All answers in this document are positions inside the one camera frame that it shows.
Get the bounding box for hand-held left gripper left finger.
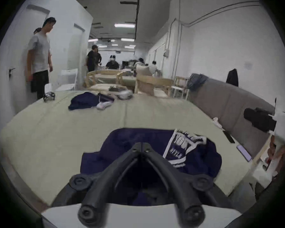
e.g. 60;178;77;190
51;142;143;227

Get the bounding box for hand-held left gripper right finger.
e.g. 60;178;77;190
142;142;231;226

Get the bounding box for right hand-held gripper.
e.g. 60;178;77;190
243;107;285;177

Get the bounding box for dark blue shirt with white print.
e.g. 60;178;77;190
81;128;222;206

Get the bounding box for person's right hand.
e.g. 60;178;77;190
267;136;285;175

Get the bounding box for phone with lit screen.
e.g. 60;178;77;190
236;144;252;162

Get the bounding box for black phone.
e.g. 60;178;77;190
223;130;235;144

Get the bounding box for grey padded headboard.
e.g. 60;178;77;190
189;77;276;158

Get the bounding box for bed with beige sheet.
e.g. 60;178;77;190
0;90;254;206

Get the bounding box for black garment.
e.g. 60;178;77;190
226;69;238;87

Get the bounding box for small white cloth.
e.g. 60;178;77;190
96;101;113;111

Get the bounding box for dark blue garment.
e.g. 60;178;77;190
68;92;115;111

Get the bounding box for white bunched cloth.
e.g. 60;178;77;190
116;90;133;100

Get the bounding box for blue jeans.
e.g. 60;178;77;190
187;73;208;91

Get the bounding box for spare hand-held gripper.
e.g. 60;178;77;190
43;92;56;102

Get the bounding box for wooden armchair with cushion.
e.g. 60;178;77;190
135;65;174;97

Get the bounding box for white chair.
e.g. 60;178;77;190
56;69;78;91

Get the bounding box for group of people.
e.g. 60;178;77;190
106;54;158;76

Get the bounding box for white cable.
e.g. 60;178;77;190
212;117;223;129

